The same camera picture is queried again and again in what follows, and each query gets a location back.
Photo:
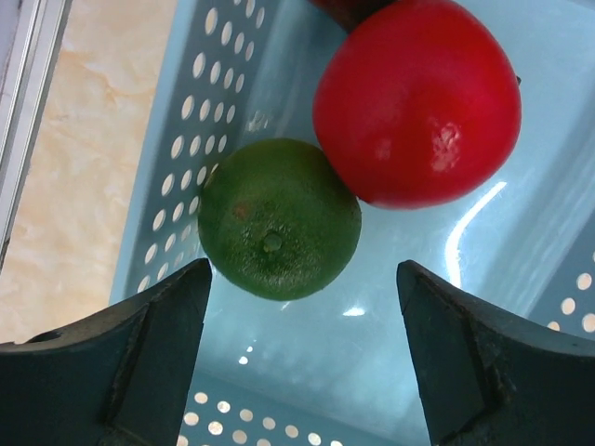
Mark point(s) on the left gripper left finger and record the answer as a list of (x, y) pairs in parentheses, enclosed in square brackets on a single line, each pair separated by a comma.
[(120, 376)]

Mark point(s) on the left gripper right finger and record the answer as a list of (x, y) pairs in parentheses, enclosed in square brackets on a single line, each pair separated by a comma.
[(486, 376)]

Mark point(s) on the light blue plastic basket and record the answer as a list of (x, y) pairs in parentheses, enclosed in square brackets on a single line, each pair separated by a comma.
[(334, 368)]

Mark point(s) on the green toy lime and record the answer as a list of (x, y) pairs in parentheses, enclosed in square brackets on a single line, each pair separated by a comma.
[(275, 219)]

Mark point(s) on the red toy apple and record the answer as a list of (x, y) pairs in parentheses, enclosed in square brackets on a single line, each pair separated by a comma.
[(419, 106)]

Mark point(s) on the small dark red toy fruit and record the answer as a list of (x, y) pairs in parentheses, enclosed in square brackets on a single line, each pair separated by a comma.
[(348, 14)]

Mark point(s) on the aluminium frame rail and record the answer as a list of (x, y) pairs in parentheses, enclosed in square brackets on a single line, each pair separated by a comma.
[(31, 36)]

